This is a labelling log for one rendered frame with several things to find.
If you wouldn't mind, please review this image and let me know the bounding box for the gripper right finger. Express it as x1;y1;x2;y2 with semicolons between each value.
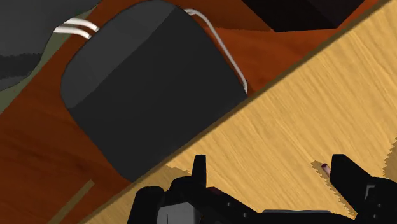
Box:
329;153;397;224

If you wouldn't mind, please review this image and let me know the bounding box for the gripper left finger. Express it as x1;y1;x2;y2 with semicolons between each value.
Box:
126;154;259;224

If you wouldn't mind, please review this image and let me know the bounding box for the light wooden table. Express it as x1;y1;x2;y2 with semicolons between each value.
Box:
77;0;397;224

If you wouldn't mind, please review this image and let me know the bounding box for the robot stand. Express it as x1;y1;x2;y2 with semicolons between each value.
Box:
241;0;365;33

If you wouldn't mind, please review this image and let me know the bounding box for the dark grey rounded furniture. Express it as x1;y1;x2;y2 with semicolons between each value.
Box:
0;0;101;92

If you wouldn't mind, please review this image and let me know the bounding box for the black chair with metal frame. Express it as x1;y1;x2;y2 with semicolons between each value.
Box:
53;0;249;183

